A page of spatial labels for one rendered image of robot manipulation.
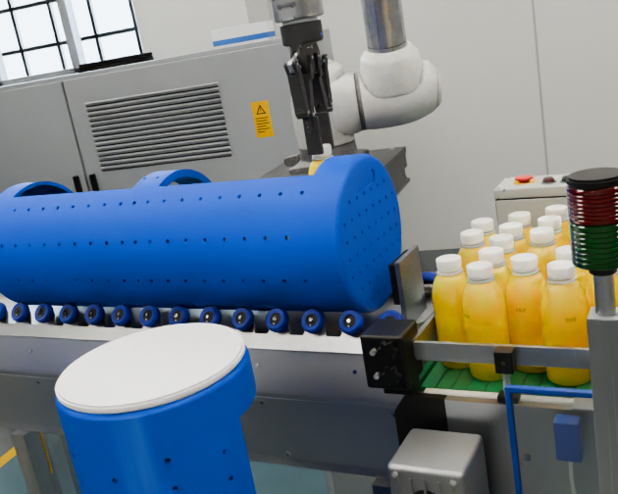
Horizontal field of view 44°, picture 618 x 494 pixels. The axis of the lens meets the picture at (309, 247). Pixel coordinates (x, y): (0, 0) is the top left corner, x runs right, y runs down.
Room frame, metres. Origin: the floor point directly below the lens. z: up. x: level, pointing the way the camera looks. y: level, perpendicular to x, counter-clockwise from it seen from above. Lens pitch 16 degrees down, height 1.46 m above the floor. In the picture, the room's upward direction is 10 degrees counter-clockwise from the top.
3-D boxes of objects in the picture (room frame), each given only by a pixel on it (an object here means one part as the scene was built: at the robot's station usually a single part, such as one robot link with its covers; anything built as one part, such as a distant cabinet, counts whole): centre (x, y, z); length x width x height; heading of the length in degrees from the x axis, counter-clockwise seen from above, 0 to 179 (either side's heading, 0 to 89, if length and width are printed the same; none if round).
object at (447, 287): (1.14, -0.21, 0.98); 0.07 x 0.07 x 0.16
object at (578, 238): (0.79, -0.32, 1.18); 0.06 x 0.06 x 0.05
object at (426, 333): (1.26, -0.23, 0.96); 0.40 x 0.01 x 0.03; 150
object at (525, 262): (1.09, -0.31, 1.07); 0.04 x 0.04 x 0.02
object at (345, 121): (2.07, -0.11, 1.26); 0.18 x 0.16 x 0.22; 83
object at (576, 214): (0.79, -0.32, 1.23); 0.06 x 0.06 x 0.04
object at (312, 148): (1.40, -0.04, 1.27); 0.03 x 0.01 x 0.07; 60
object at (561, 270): (1.03, -0.35, 1.07); 0.04 x 0.04 x 0.02
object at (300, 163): (2.08, -0.08, 1.13); 0.22 x 0.18 x 0.06; 67
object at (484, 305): (1.09, -0.25, 0.98); 0.07 x 0.07 x 0.16
